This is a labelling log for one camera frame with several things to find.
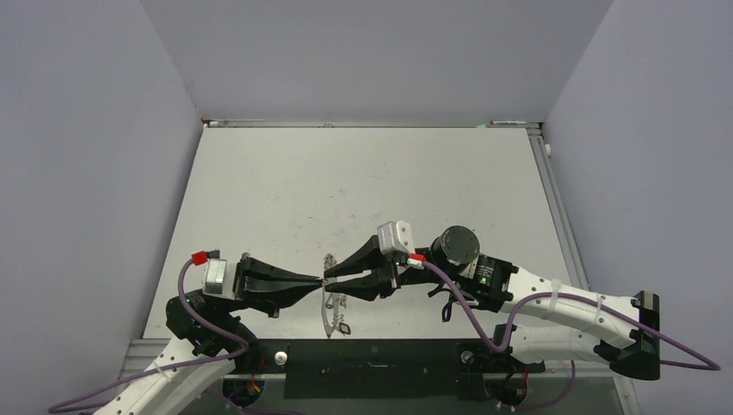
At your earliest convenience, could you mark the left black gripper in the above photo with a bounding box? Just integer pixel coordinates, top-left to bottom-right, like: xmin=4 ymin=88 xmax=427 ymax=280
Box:
xmin=215 ymin=251 xmax=323 ymax=316

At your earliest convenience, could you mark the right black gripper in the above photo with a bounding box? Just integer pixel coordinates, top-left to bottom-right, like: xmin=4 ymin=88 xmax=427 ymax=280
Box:
xmin=324 ymin=236 xmax=459 ymax=297

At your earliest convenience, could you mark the grey key tag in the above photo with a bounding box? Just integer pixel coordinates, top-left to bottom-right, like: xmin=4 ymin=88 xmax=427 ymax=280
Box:
xmin=336 ymin=322 xmax=352 ymax=335

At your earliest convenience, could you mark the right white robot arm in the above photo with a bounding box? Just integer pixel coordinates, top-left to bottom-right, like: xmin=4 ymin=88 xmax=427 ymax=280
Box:
xmin=323 ymin=221 xmax=661 ymax=380

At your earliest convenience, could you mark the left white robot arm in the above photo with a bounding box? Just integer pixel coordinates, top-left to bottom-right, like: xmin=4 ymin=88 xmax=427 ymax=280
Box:
xmin=96 ymin=251 xmax=322 ymax=414

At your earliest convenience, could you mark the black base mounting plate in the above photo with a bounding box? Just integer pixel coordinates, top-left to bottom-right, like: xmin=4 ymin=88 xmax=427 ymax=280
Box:
xmin=222 ymin=339 xmax=545 ymax=401

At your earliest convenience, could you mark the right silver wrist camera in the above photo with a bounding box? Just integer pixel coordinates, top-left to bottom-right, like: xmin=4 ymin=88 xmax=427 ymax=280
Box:
xmin=377 ymin=220 xmax=415 ymax=255

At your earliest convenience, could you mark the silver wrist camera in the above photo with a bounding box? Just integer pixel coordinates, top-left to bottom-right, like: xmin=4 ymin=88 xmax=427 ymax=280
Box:
xmin=201 ymin=259 xmax=228 ymax=298
xmin=377 ymin=220 xmax=415 ymax=255

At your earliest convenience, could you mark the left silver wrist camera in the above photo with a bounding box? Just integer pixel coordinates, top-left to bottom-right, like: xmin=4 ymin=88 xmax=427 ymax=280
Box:
xmin=201 ymin=259 xmax=228 ymax=298

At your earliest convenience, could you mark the aluminium frame rail back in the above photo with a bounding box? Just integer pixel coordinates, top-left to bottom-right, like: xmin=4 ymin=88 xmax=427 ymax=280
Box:
xmin=202 ymin=119 xmax=542 ymax=130

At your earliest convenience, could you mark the aluminium frame rail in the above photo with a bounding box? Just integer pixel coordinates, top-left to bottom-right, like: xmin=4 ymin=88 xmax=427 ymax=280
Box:
xmin=526 ymin=127 xmax=590 ymax=288
xmin=202 ymin=119 xmax=542 ymax=130

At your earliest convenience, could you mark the aluminium frame rail right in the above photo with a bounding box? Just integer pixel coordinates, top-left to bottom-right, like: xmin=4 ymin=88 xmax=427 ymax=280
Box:
xmin=526 ymin=127 xmax=590 ymax=288

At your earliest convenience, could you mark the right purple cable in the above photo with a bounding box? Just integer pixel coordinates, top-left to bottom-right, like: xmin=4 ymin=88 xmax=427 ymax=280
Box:
xmin=407 ymin=253 xmax=722 ymax=373

